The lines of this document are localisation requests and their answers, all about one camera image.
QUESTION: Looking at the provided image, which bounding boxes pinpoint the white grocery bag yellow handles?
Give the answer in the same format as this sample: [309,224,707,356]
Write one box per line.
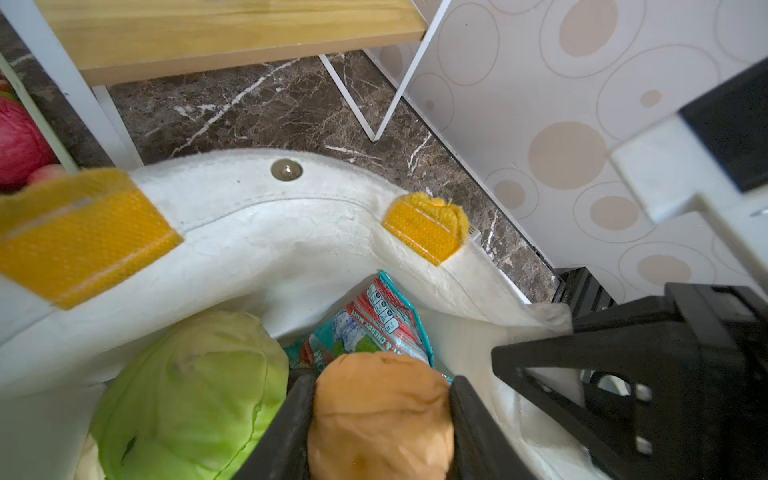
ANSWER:
[1,149,599,479]

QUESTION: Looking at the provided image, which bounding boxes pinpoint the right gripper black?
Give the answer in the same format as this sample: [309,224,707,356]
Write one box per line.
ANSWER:
[491,283,767,479]

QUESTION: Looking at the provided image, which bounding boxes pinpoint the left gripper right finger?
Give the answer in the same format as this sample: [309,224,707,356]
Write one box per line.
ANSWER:
[448,376,536,480]

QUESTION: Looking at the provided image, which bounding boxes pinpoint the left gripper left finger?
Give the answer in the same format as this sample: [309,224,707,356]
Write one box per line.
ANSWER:
[233,367,317,480]

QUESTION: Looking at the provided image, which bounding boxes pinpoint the teal candy bag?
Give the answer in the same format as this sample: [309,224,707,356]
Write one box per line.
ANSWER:
[284,271,436,372]

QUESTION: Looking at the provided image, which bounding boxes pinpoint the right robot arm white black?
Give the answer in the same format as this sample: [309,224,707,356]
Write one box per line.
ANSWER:
[491,62,767,479]

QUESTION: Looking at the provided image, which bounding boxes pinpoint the small wooden side table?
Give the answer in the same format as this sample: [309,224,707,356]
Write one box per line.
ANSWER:
[1,1,448,170]

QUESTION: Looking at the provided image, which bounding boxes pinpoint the brown potato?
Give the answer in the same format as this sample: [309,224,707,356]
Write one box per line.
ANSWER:
[307,352,454,479]

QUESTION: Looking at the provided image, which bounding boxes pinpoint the green cabbage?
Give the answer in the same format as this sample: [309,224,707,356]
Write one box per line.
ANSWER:
[90,311,289,479]

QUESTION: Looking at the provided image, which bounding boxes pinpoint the green plastic basket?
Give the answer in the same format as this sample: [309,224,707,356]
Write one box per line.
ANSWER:
[1,56,79,174]

